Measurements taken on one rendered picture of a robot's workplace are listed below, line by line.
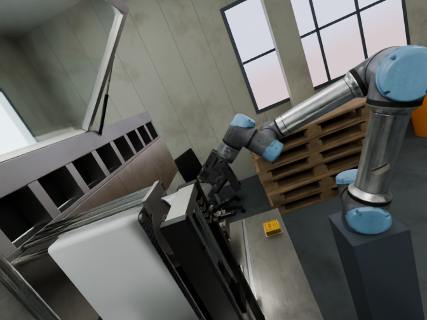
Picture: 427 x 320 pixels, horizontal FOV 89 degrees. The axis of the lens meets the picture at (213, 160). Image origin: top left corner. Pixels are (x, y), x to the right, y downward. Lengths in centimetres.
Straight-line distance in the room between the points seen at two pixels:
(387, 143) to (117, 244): 71
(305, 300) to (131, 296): 53
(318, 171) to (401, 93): 204
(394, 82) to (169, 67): 294
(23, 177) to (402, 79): 98
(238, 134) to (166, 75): 269
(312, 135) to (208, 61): 172
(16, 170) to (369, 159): 97
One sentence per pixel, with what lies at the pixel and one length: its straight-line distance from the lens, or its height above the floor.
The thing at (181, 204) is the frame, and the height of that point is 144.
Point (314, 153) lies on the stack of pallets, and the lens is 253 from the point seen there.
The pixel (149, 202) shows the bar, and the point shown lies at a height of 145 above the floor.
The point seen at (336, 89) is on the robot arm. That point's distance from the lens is 82.
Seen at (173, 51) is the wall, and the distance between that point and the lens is 334.
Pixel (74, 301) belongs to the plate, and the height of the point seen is 124.
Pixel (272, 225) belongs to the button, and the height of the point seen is 92.
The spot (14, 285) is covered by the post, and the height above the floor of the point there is 150.
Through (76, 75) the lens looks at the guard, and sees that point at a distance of 90.
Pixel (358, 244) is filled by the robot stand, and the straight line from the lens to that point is 101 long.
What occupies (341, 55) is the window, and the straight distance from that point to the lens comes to 363.
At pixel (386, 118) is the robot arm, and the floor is 137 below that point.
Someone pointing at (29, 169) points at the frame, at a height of 161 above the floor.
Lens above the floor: 161
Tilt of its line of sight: 17 degrees down
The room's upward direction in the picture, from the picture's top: 24 degrees counter-clockwise
